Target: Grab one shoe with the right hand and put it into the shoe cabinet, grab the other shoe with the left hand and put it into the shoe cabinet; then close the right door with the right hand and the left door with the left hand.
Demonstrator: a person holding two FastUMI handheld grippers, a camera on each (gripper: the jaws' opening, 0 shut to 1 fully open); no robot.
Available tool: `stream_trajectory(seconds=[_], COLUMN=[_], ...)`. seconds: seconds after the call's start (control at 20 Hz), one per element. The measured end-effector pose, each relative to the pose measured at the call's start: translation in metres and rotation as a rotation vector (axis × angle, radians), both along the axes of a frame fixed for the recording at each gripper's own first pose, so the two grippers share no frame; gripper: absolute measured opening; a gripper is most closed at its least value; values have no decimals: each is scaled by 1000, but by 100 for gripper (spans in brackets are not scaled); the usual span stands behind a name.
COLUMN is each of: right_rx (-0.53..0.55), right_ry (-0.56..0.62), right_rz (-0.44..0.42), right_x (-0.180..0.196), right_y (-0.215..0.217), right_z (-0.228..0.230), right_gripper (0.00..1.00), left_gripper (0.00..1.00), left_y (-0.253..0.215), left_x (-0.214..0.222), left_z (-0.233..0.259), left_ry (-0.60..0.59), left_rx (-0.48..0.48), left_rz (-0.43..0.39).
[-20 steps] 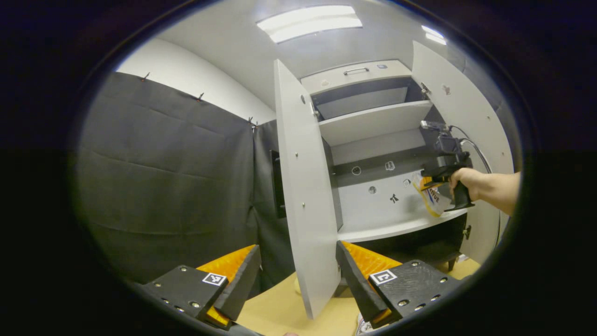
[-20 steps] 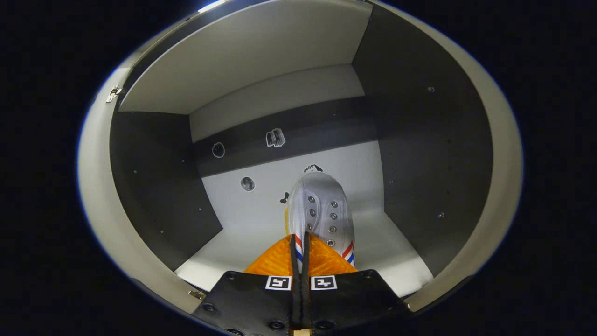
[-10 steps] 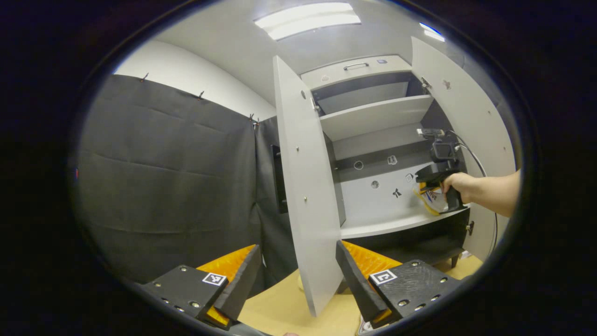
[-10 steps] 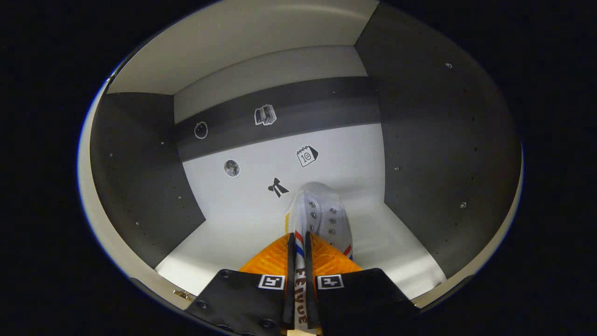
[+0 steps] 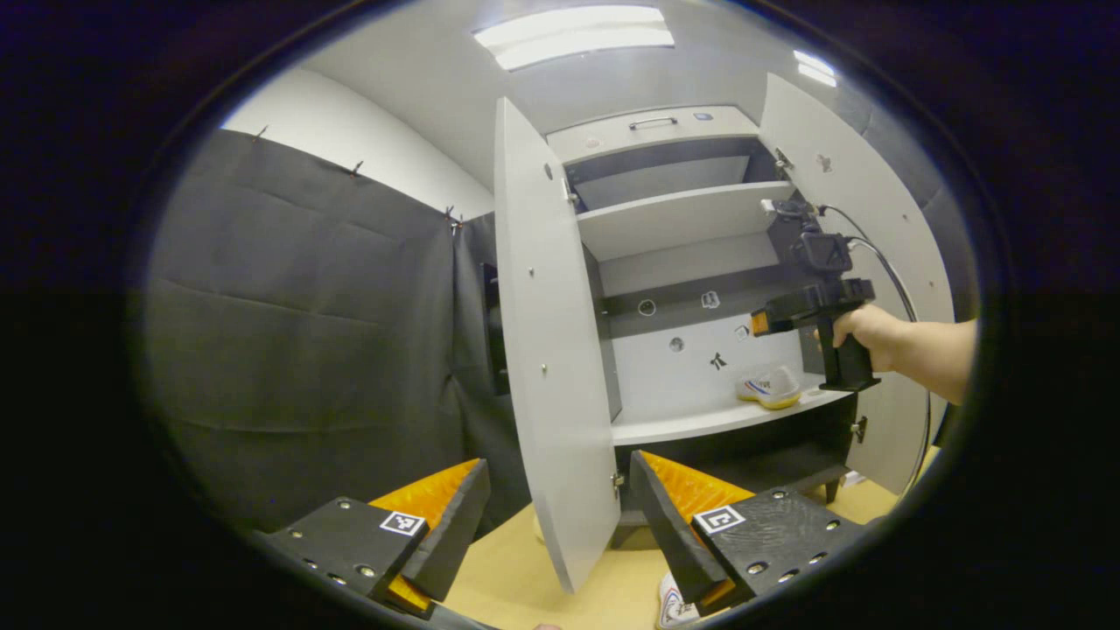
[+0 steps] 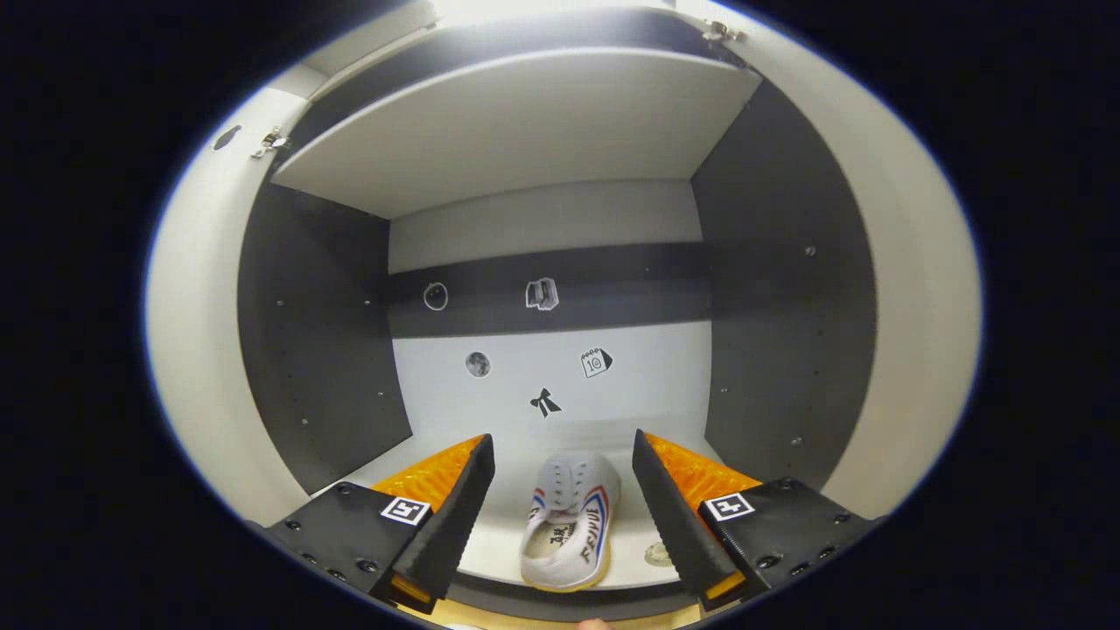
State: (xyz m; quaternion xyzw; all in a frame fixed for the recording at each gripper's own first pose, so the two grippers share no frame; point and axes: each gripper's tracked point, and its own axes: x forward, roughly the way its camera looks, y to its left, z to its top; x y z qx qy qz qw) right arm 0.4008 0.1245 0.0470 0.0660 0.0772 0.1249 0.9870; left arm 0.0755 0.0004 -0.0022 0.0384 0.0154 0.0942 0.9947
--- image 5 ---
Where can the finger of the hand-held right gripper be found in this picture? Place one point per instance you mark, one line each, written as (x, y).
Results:
(787, 315)

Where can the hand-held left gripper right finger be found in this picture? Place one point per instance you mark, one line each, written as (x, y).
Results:
(669, 534)

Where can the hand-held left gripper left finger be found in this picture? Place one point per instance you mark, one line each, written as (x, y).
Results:
(455, 534)

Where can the white striped shoe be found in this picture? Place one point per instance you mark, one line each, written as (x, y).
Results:
(774, 389)
(672, 604)

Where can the grey shoe cabinet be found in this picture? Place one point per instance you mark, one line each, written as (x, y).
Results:
(674, 219)

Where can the grey cabinet drawer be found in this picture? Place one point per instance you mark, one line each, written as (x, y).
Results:
(604, 140)

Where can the small ceiling light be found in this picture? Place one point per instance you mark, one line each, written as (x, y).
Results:
(815, 68)

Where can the black backdrop cloth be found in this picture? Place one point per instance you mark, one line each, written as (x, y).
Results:
(306, 332)

